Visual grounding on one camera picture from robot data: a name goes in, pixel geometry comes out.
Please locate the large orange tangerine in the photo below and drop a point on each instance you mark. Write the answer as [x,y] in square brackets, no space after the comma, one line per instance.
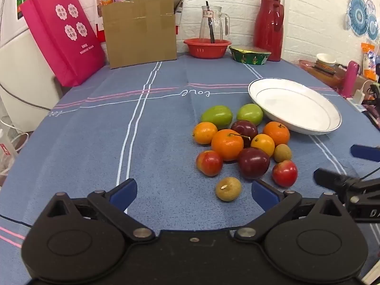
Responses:
[227,145]

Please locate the wooden tray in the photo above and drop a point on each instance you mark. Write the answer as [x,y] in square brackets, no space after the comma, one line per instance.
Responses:
[323,75]

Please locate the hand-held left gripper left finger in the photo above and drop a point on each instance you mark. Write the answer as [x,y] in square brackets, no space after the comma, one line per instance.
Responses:
[124,191]

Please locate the small brown kiwi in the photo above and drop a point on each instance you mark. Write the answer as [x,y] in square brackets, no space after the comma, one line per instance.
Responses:
[282,153]

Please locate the pink tote bag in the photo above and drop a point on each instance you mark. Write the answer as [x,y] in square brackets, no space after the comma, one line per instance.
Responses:
[65,35]

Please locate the white charger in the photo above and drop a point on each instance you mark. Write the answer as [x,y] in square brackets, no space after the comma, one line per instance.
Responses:
[358,96]

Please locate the red thermos jug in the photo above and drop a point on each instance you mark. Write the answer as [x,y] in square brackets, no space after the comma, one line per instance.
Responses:
[268,29]

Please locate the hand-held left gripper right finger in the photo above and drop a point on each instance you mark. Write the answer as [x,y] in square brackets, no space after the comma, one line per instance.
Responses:
[264,193]

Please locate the orange snack packet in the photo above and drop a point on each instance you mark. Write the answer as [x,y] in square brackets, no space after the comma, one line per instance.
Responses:
[368,62]

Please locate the glass pitcher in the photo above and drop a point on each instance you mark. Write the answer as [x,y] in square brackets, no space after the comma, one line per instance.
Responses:
[215,23]

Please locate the black straw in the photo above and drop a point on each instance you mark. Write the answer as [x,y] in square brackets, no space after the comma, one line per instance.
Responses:
[210,26]

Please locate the green patterned bowl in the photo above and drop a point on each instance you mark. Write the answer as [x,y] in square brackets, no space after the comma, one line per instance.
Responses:
[249,55]

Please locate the small orange tangerine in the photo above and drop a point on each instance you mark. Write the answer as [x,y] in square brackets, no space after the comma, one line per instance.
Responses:
[204,133]

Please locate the red nectarine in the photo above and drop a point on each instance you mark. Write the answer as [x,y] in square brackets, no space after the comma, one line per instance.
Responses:
[209,163]

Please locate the green plum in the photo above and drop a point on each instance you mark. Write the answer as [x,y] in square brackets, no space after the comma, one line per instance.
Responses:
[216,117]
[250,113]

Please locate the white plate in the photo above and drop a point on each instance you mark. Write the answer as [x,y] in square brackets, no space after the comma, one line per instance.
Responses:
[297,107]

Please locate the large blue paper fan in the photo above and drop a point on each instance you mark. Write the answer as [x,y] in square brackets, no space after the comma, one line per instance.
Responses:
[357,14]

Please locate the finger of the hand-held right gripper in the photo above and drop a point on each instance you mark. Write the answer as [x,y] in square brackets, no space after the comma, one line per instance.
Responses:
[366,153]
[329,179]

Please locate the white appliance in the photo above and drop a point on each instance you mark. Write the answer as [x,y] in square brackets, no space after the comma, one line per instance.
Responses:
[17,65]

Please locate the red plastic basket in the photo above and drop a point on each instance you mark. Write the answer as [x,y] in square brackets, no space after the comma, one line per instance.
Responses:
[207,48]

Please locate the pink bottle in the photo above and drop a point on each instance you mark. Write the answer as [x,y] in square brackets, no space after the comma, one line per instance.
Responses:
[350,78]

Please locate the dark red plum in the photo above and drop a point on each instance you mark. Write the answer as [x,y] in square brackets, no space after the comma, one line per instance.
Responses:
[253,163]
[245,128]

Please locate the yellow orange tangerine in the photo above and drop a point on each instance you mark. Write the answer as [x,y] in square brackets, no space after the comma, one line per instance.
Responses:
[263,145]

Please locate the red apple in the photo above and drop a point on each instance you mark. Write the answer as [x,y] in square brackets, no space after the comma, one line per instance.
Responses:
[285,173]

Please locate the brown cardboard box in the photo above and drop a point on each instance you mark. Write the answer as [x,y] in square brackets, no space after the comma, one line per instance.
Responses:
[139,32]

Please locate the white cup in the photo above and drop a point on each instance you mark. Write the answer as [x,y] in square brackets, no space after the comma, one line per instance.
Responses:
[326,59]

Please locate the tangerine with green calyx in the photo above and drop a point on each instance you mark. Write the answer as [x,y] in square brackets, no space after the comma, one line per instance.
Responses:
[276,133]

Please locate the blue striped tablecloth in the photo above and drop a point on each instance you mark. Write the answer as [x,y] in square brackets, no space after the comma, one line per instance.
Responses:
[118,109]

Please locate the brown longan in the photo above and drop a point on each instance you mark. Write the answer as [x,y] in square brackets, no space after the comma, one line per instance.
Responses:
[228,190]

